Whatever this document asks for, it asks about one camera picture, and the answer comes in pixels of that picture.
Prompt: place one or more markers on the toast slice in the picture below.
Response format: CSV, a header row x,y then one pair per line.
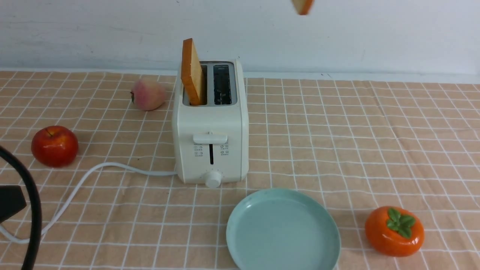
x,y
302,7
192,76

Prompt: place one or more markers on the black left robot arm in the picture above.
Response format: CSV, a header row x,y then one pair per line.
x,y
12,201

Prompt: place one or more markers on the white two-slot toaster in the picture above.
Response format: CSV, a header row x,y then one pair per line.
x,y
211,141

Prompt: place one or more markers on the pink peach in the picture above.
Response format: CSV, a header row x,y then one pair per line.
x,y
147,95

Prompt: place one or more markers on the light blue plate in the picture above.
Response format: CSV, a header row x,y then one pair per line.
x,y
282,229

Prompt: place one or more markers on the orange persimmon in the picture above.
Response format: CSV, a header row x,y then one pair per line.
x,y
394,231

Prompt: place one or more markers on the red apple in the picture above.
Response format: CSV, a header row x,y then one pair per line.
x,y
55,146

